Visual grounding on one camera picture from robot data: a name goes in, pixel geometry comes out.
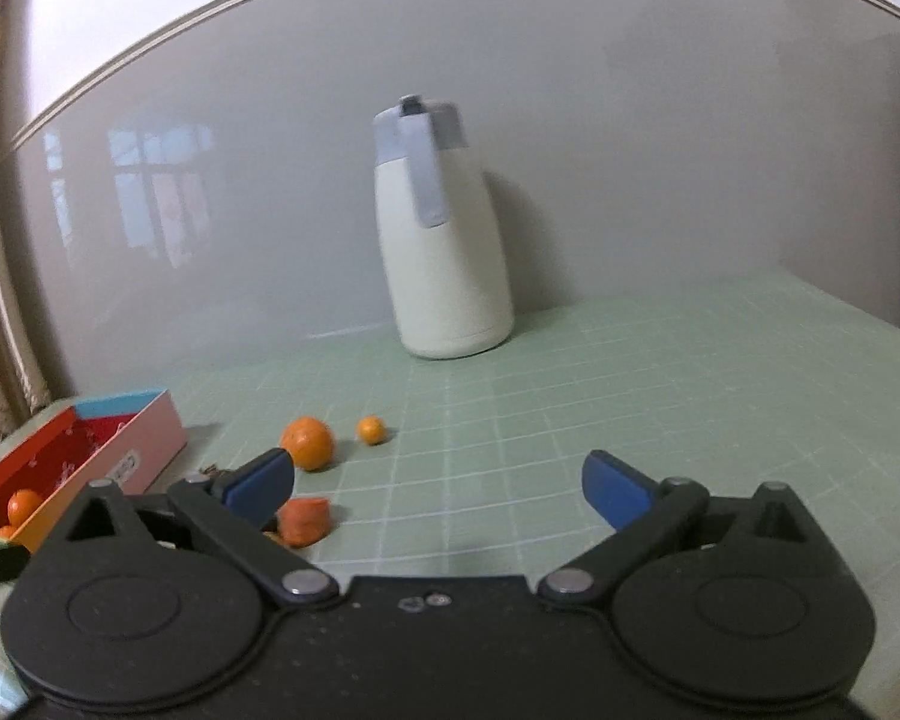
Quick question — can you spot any red cardboard box blue edge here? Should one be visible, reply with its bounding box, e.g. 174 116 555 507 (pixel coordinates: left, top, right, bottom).
0 388 189 552

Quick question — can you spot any large orange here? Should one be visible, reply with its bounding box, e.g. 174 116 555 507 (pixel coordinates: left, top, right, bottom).
280 418 337 472

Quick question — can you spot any orange persimmon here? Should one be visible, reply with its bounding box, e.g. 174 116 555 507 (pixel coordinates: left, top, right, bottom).
276 496 332 547

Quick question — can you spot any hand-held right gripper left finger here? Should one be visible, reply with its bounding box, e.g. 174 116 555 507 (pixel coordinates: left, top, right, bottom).
30 448 340 608

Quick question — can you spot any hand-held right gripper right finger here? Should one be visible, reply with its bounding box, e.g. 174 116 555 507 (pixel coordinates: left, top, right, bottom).
538 450 846 610

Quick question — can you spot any green grid table mat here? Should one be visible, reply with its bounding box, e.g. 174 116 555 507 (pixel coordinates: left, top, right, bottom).
0 270 900 720

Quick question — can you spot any white thermos jug grey lid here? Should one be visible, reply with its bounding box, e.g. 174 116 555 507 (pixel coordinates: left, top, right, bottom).
373 94 515 359

